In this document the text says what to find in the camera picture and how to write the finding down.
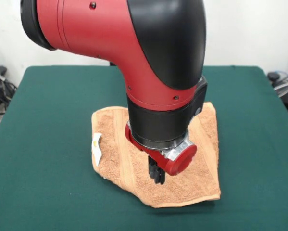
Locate tan terry towel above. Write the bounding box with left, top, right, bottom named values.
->
left=90, top=102, right=222, bottom=209

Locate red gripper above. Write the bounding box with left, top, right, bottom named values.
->
left=124, top=121, right=198, bottom=185

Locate dark green tablecloth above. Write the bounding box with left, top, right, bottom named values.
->
left=0, top=65, right=288, bottom=231

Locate small black round device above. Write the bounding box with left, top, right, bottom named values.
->
left=267, top=72, right=280, bottom=84

